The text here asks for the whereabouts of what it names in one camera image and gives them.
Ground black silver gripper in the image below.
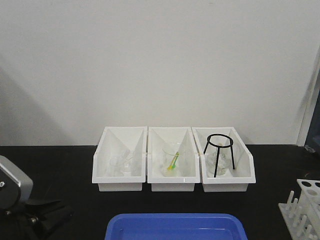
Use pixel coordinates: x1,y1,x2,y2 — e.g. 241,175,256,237
0,156,74,240

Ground white test tube rack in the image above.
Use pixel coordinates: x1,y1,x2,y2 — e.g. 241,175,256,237
278,179,320,240

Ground grey-blue pegboard drying rack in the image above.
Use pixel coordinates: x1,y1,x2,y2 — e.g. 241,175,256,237
304,80,320,154

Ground blue plastic tray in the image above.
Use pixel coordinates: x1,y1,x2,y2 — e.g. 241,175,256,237
104,213,248,240

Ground left white storage bin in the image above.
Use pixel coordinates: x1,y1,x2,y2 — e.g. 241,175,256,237
92,126,148,192

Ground white storage bin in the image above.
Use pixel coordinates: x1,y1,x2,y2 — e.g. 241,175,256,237
191,127,256,193
147,126,201,192
92,126,148,192

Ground glassware in left bin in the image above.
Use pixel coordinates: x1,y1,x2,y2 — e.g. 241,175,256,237
108,149,133,177

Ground yellow green plastic spoons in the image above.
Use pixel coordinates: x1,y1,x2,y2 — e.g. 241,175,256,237
167,151,180,171

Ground middle white storage bin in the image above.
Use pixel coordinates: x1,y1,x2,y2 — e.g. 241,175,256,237
147,126,201,192

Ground beaker in middle bin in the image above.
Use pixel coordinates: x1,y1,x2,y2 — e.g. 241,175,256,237
161,142,186,177

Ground glass flask in right bin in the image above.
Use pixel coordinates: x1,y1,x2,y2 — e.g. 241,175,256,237
204,144,230,178

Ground right white storage bin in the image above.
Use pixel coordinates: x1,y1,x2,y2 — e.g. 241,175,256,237
191,127,256,193

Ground black wire tripod stand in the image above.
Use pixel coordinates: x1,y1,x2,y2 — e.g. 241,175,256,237
203,133,236,170

